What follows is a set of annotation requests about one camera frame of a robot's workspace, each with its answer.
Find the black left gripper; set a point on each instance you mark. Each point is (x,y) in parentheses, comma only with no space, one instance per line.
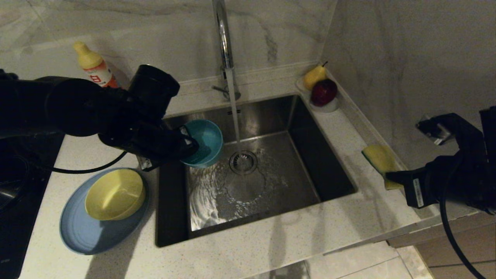
(151,141)

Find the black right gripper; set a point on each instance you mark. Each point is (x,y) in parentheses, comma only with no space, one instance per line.
(438,182)

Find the teal bowl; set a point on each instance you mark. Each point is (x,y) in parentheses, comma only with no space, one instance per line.
(211,143)

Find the yellow sponge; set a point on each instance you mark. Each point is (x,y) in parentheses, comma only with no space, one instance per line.
(379,157)

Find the chrome kitchen faucet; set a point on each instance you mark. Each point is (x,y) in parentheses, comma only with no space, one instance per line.
(224,46)

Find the orange white dish soap bottle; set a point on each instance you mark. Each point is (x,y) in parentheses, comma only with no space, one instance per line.
(95,69)

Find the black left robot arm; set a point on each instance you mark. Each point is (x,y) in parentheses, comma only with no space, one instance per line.
(58,104)

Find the stainless steel sink basin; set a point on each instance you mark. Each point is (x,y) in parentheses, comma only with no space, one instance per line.
(279,186)

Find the running water stream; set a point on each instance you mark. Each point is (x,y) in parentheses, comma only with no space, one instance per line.
(233,116)

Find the round metal drain strainer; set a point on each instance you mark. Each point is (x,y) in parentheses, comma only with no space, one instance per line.
(243,162)

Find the yellow bowl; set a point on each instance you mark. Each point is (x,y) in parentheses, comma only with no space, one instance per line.
(114,195)

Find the wooden cabinet front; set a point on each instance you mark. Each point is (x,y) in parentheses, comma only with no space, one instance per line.
(457,252)

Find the small white fruit dish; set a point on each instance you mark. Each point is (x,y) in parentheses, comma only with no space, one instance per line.
(327,108)

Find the dark red apple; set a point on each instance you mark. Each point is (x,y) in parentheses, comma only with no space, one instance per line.
(322,93)

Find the yellow pear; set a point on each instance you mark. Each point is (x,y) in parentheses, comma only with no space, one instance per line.
(312,77)

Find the blue plate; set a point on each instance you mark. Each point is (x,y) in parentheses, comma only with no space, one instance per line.
(89,236)

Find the black induction cooktop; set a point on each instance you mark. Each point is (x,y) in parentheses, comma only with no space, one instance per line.
(15,217)

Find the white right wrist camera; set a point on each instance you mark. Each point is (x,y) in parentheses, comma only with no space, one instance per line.
(418,192)

